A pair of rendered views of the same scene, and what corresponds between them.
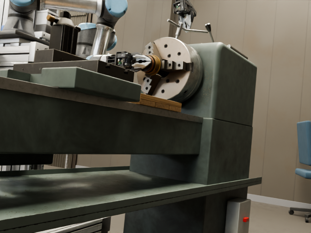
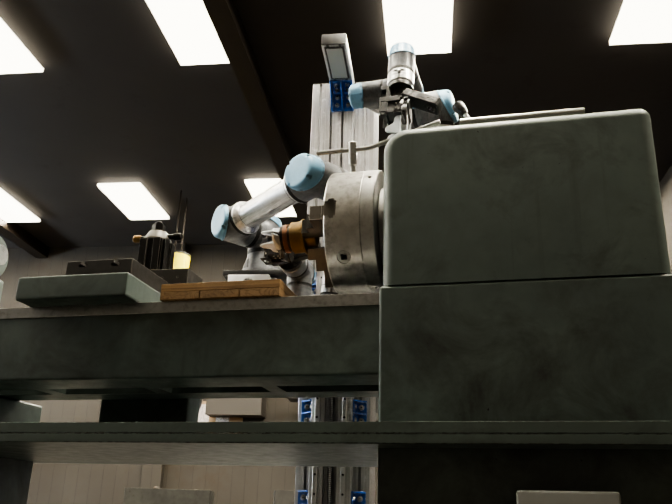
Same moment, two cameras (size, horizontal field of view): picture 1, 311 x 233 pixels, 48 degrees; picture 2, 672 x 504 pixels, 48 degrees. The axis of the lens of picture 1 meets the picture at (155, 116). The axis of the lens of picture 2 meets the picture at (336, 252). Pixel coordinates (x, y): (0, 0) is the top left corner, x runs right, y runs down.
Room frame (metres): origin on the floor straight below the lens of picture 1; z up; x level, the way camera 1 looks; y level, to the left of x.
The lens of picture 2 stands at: (1.05, -1.71, 0.37)
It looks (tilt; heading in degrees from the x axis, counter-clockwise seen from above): 20 degrees up; 70
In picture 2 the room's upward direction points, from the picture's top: 2 degrees clockwise
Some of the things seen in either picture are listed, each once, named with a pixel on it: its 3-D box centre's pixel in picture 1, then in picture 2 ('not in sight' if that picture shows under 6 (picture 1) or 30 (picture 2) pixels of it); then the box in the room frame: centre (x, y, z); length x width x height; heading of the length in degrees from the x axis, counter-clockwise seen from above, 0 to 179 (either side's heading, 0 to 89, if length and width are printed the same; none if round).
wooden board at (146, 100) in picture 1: (127, 102); (244, 310); (1.49, 0.12, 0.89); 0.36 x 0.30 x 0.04; 56
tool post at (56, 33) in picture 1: (64, 41); (156, 258); (1.28, 0.36, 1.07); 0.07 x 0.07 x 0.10; 56
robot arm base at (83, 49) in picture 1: (84, 52); not in sight; (2.12, 0.47, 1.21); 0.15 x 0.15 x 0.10
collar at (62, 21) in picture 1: (64, 23); (157, 237); (1.27, 0.37, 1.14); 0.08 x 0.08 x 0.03
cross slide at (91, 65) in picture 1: (71, 73); (139, 293); (1.24, 0.31, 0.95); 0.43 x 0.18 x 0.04; 56
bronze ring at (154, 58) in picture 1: (150, 64); (299, 237); (1.60, 0.05, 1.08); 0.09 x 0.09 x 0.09; 56
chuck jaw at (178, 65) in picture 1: (176, 66); (319, 220); (1.61, -0.07, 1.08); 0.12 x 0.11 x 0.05; 56
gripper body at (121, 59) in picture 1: (121, 61); (281, 252); (1.59, 0.18, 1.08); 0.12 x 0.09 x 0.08; 56
